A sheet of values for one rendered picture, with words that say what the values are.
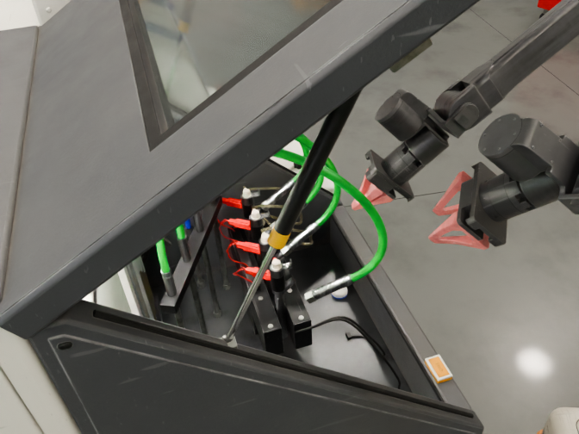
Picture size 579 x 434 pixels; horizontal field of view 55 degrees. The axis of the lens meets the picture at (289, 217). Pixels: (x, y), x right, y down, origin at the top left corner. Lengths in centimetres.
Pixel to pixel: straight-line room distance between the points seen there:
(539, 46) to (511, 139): 37
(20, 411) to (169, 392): 15
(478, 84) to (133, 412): 70
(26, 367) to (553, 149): 59
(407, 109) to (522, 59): 20
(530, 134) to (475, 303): 192
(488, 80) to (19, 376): 77
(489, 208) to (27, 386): 57
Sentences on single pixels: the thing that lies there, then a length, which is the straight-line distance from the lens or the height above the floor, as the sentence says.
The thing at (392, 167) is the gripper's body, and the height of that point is 129.
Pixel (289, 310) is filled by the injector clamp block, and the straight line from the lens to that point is 114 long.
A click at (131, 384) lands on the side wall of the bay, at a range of 64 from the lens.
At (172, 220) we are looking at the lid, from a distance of 46.
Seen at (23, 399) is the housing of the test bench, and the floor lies 136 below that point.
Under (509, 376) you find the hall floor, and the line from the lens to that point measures 233.
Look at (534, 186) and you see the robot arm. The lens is 71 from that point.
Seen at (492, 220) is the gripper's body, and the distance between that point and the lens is 76.
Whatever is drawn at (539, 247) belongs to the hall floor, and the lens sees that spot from 288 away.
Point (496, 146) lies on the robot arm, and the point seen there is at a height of 149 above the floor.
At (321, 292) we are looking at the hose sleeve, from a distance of 97.
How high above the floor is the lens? 184
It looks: 39 degrees down
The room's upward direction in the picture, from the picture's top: 4 degrees counter-clockwise
